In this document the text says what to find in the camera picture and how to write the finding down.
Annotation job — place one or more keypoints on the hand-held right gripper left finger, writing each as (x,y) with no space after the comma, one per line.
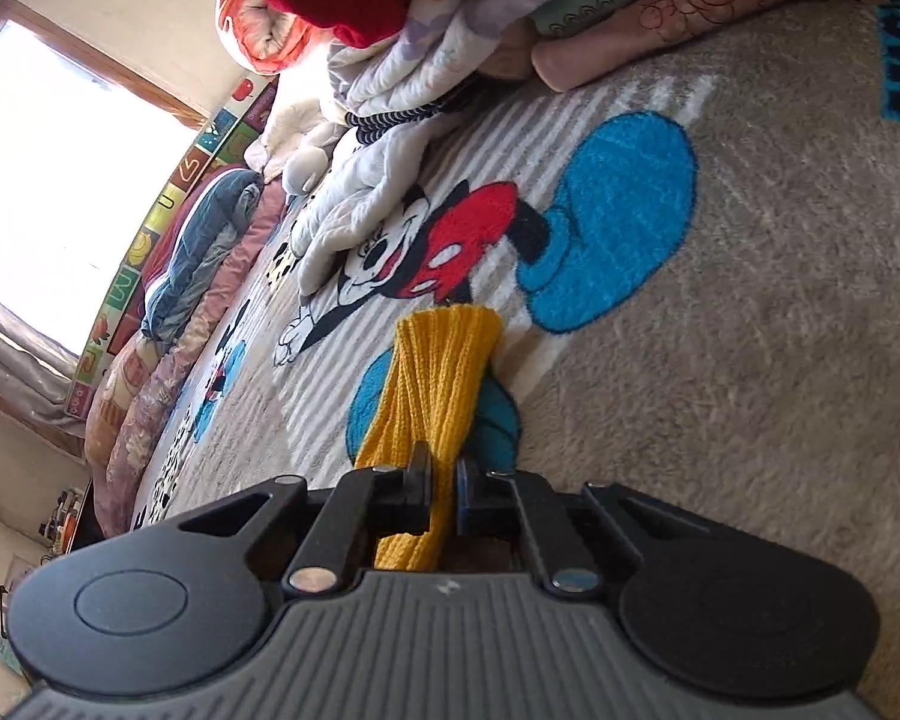
(418,489)

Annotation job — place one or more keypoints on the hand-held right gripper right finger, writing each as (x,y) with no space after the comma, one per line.
(465,486)

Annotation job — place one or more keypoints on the yellow knitted sweater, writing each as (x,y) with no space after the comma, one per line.
(435,375)

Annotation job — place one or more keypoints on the printed cartoon blanket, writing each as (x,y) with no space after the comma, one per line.
(720,315)

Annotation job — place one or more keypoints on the pale grey garment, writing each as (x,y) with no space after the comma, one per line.
(360,187)

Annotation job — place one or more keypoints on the blue velvet cushion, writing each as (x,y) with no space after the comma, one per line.
(202,247)

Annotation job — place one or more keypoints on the pale plush toy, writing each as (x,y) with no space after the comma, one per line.
(304,169)

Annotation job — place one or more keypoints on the dark cluttered shelf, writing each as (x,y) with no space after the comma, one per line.
(64,517)

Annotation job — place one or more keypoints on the black white striped cloth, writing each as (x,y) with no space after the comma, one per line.
(390,124)

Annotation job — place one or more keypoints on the white fluffy duvet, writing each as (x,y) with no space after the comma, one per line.
(289,124)

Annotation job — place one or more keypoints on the grey curtain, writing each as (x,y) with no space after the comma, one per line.
(15,360)

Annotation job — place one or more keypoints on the white floral quilt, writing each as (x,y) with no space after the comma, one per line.
(450,45)

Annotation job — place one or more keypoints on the wooden framed window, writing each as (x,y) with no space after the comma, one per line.
(52,165)

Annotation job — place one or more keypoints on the pink embroidered pillow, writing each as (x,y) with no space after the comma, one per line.
(645,30)

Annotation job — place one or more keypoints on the coral quilt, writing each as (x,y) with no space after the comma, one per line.
(255,22)

